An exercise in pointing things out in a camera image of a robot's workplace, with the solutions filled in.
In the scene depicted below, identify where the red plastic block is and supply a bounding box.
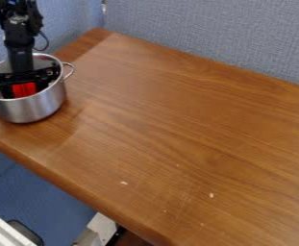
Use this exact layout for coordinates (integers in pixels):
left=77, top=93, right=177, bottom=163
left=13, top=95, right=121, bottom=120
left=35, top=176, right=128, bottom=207
left=11, top=82, right=37, bottom=98

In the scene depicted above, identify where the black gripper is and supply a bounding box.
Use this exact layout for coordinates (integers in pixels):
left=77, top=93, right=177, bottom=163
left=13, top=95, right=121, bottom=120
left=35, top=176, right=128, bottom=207
left=0, top=49, right=59, bottom=99

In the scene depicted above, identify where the white appliance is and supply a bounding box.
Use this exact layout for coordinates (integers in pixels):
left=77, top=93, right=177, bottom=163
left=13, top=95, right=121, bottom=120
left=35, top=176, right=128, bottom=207
left=0, top=218, right=35, bottom=246

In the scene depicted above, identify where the metal pot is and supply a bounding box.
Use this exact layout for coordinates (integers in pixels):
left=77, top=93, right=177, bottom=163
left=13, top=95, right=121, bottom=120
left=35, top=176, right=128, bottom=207
left=0, top=57, right=74, bottom=124

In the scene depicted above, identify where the white table leg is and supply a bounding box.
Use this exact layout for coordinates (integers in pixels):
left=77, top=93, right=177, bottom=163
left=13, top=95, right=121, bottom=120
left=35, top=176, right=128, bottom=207
left=72, top=212, right=116, bottom=246

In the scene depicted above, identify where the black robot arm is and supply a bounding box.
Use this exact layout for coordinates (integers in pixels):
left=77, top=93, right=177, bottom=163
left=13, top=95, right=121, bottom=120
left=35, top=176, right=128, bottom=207
left=0, top=0, right=58, bottom=99

